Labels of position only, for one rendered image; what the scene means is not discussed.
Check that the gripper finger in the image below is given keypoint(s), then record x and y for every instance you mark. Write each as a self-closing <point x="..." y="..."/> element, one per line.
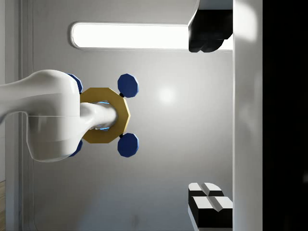
<point x="211" y="216"/>
<point x="211" y="26"/>

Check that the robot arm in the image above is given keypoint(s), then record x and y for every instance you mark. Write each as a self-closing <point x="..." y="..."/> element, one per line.
<point x="50" y="113"/>

